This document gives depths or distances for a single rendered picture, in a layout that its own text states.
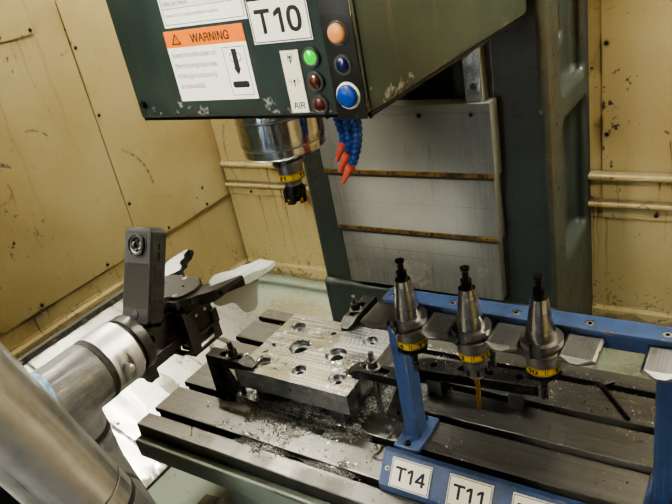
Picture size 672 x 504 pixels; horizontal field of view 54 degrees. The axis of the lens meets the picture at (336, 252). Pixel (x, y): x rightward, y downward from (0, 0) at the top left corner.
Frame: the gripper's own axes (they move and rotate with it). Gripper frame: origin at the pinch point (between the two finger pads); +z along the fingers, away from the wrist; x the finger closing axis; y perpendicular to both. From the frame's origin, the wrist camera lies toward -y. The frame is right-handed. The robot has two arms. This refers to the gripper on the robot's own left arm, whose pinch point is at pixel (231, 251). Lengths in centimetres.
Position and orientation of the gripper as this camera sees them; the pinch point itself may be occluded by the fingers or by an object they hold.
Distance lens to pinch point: 91.4
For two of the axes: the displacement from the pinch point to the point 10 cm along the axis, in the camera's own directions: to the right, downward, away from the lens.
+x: 8.3, 1.0, -5.4
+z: 5.2, -4.6, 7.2
